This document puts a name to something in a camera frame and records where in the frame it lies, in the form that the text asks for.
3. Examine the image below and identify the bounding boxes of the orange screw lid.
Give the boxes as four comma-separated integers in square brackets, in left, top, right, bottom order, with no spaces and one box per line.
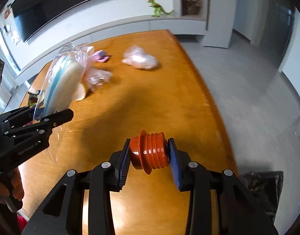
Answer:
[129,130,170,174]

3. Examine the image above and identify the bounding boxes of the black trash bag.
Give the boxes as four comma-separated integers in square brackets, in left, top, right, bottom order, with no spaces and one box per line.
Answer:
[239,171,284,223]

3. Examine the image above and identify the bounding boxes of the person left hand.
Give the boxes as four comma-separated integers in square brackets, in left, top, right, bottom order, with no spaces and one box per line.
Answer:
[0,167,25,205]

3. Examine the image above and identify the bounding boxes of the dark green snack wrapper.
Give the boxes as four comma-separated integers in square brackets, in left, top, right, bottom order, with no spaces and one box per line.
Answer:
[28,90,41,108]

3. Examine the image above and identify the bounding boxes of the small crumpled clear bag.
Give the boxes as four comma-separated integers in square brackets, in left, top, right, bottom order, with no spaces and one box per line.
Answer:
[122,46,158,70]

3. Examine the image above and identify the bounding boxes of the green toy dinosaur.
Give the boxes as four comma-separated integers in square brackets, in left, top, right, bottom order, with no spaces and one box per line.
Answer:
[147,0,174,17]

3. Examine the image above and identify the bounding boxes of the white low tv cabinet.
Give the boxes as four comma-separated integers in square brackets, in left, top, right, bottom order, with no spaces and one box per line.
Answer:
[14,15,208,85]

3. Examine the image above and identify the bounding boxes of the dried flower pot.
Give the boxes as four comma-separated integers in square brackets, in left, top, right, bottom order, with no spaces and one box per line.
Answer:
[182,0,201,15]

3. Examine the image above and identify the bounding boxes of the black wall television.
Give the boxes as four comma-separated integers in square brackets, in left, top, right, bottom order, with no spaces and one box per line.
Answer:
[10,0,117,44]

